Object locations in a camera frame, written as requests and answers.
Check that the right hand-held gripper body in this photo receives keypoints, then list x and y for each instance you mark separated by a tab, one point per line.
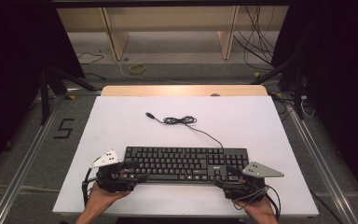
261	171

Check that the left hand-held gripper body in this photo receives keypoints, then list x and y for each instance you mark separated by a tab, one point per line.
113	182

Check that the black keyboard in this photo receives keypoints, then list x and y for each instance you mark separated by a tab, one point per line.
180	163

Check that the person's left hand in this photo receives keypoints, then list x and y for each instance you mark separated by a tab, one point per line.
102	199

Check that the person's right hand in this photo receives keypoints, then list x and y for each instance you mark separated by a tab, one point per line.
261	209

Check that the white board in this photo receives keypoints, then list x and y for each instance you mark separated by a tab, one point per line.
245	124

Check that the light wooden table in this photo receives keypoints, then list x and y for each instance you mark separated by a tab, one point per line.
167	90

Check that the black metal stand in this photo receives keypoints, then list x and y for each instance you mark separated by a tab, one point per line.
297	93

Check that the yellow floor tape piece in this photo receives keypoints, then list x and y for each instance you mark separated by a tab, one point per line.
257	74
71	97

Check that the yellow tape roll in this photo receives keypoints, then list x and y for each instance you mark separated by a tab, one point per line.
131	69

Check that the black tripod stand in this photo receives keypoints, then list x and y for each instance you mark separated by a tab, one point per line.
44	99

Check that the black curtain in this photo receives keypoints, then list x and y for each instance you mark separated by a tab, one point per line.
12	62
345	77

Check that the light wooden shelf unit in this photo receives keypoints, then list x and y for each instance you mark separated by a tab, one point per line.
118	39

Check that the aluminium floor rail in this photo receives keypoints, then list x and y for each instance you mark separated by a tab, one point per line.
21	174
326	174

